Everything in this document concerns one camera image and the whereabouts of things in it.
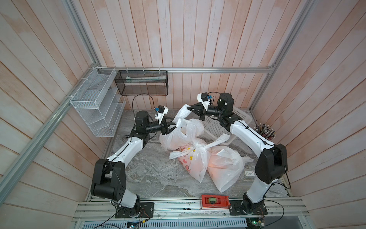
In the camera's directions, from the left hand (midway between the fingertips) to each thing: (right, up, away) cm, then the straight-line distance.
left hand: (176, 123), depth 78 cm
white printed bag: (+10, -20, +1) cm, 22 cm away
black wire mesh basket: (-26, +31, +26) cm, 48 cm away
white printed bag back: (+6, -4, -1) cm, 7 cm away
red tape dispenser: (+20, -40, -7) cm, 45 cm away
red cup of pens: (+54, -5, +6) cm, 54 cm away
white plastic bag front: (+28, -24, +2) cm, 37 cm away
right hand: (+6, +9, -4) cm, 11 cm away
